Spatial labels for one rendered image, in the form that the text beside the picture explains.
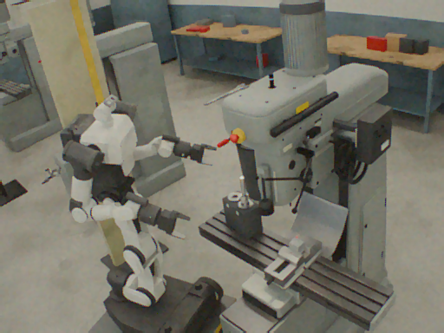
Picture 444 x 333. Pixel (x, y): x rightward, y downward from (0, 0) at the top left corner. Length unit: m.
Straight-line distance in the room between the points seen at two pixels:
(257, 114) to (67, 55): 1.82
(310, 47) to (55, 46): 1.84
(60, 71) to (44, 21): 0.37
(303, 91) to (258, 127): 0.27
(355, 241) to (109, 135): 1.51
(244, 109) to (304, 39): 0.43
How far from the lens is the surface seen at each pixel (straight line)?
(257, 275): 2.43
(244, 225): 2.43
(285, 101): 1.72
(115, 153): 1.94
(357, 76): 2.29
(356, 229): 2.53
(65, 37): 3.13
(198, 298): 2.67
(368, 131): 1.89
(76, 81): 3.19
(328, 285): 2.21
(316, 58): 1.92
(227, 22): 7.69
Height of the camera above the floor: 2.55
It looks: 31 degrees down
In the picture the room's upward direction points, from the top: 10 degrees counter-clockwise
